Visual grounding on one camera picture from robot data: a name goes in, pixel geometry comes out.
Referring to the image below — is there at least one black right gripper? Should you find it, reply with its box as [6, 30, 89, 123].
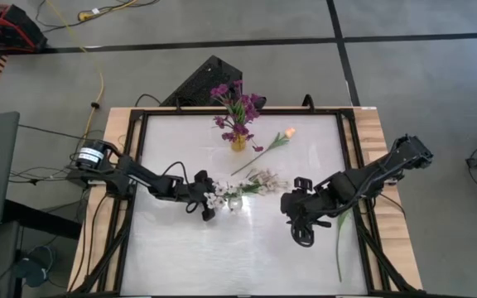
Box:
[281, 176, 339, 248]

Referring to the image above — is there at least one peach artificial tulip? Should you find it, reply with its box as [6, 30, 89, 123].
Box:
[229, 126, 296, 176]

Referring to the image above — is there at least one clear glass vase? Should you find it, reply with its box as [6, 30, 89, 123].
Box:
[226, 194, 244, 213]

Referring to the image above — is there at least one white table sheet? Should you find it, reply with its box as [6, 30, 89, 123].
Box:
[120, 114, 368, 296]

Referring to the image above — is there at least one wooden table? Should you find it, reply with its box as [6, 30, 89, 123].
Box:
[67, 106, 424, 297]

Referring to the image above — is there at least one black perforated computer tower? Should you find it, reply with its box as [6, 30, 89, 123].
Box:
[159, 55, 243, 108]

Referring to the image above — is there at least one red black toolbox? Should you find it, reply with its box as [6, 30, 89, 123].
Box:
[0, 2, 48, 53]

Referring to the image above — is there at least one yellow extension cord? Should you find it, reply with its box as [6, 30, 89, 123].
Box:
[77, 0, 140, 22]

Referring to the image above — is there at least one black metal table frame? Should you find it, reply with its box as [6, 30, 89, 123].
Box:
[72, 108, 417, 297]

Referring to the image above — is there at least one yellow glass vase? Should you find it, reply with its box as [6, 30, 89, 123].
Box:
[229, 134, 248, 153]

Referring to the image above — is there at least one yellow power cable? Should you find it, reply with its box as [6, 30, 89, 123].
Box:
[44, 0, 105, 156]

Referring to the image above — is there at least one dark teal round stool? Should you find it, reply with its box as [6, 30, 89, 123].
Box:
[13, 244, 57, 289]

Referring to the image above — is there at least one black floor beam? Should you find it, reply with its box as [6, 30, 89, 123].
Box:
[1, 199, 83, 241]

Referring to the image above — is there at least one green leafy stem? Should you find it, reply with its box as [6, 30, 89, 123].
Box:
[334, 209, 352, 283]

